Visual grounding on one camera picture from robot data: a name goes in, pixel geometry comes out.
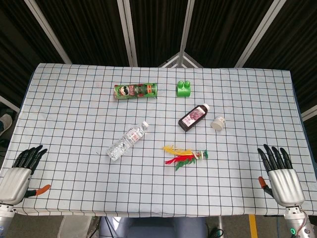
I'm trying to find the green toy building block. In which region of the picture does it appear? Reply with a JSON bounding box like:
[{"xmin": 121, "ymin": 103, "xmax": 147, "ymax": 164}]
[{"xmin": 176, "ymin": 79, "xmax": 193, "ymax": 97}]

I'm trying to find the metal frame stand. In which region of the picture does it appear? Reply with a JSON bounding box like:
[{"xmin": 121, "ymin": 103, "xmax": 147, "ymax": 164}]
[{"xmin": 158, "ymin": 51, "xmax": 204, "ymax": 68}]

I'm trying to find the colourful feather shuttlecock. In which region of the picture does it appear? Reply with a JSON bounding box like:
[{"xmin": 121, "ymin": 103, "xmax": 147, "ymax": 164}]
[{"xmin": 162, "ymin": 145, "xmax": 209, "ymax": 172}]

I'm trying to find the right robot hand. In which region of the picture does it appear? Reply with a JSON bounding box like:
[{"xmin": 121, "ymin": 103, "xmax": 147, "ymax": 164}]
[{"xmin": 257, "ymin": 144, "xmax": 306, "ymax": 207}]

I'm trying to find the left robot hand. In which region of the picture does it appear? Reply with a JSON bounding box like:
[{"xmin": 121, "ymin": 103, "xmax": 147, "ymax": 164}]
[{"xmin": 0, "ymin": 145, "xmax": 52, "ymax": 206}]

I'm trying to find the dark juice bottle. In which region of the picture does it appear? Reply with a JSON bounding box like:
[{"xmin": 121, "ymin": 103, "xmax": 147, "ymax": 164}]
[{"xmin": 178, "ymin": 103, "xmax": 211, "ymax": 132}]

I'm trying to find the clear plastic water bottle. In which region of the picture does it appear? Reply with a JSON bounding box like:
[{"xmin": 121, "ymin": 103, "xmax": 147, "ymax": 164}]
[{"xmin": 106, "ymin": 121, "xmax": 149, "ymax": 162}]

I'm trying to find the small white pill bottle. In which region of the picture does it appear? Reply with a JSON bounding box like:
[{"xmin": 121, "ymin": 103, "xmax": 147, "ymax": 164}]
[{"xmin": 210, "ymin": 115, "xmax": 226, "ymax": 130}]

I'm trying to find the white checkered tablecloth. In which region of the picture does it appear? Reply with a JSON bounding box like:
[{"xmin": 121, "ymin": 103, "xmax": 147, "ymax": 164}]
[{"xmin": 0, "ymin": 62, "xmax": 317, "ymax": 218}]

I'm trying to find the grey shoe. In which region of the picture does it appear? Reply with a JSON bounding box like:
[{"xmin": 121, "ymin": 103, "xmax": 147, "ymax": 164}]
[{"xmin": 0, "ymin": 113, "xmax": 12, "ymax": 136}]

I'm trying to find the green Pringles can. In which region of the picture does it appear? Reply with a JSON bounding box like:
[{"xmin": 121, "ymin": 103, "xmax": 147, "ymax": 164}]
[{"xmin": 113, "ymin": 82, "xmax": 159, "ymax": 101}]

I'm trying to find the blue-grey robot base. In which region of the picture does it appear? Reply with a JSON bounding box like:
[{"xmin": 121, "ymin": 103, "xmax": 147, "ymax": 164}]
[{"xmin": 99, "ymin": 216, "xmax": 208, "ymax": 238}]

